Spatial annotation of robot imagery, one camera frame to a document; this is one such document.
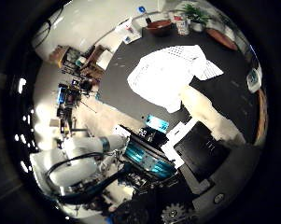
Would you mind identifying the white cloth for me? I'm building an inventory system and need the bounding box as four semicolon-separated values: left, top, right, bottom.
126;45;224;114

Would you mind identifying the round wooden plate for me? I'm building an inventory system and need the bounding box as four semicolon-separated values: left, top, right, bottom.
205;27;239;51

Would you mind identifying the printed can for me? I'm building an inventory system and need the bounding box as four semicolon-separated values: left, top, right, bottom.
174;13;190;35

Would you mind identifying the brown bowl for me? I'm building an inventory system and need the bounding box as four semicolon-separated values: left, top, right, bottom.
145;19;174;36

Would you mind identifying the small potted green plant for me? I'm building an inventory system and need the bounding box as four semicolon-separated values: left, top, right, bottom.
181;3;211;33

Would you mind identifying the wooden cabinet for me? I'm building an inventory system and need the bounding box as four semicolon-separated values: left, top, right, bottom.
80;45;115;82

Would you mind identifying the white box on table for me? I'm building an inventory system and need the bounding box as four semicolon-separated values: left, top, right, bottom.
115;18;143;45

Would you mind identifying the cluttered equipment desk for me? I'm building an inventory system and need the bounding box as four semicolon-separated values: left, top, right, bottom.
55;78;94;135

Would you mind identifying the wooden shelf unit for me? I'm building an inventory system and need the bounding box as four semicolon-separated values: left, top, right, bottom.
49;45;82;68

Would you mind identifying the black cable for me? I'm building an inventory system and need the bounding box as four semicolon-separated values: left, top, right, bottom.
46;151;133;204

